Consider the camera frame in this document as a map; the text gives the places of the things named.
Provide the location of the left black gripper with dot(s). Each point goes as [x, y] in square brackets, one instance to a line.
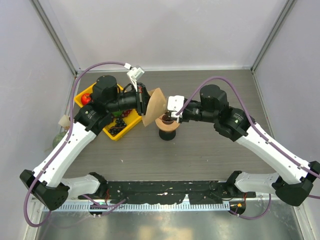
[142, 97]

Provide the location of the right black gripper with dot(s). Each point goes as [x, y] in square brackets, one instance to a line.
[180, 119]

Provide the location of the brown paper coffee filter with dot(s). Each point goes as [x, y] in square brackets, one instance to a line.
[157, 106]

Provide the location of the yellow plastic tray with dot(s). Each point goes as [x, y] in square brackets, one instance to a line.
[131, 120]

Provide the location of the round wooden ring holder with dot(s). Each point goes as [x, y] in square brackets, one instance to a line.
[166, 124]

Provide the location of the dark red glass carafe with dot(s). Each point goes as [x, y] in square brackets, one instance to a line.
[167, 135]

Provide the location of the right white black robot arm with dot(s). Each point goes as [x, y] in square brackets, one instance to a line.
[293, 179]

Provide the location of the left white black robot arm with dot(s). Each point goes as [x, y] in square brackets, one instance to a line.
[46, 182]

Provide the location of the purple grape bunch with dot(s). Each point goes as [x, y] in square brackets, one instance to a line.
[126, 113]

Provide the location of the dark black grape bunch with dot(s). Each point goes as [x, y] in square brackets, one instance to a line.
[118, 127]

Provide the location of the red apple left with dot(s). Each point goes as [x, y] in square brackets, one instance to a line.
[86, 98]

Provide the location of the green melon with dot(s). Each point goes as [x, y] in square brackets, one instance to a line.
[58, 138]

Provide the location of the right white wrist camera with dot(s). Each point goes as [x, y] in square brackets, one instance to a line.
[175, 103]

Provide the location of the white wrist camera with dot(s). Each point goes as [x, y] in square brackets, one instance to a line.
[134, 73]
[175, 103]

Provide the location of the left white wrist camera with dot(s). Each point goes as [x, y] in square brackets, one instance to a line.
[134, 73]

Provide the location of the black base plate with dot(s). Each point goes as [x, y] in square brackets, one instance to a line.
[168, 192]

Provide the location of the aluminium front rail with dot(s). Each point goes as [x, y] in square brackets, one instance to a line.
[98, 206]

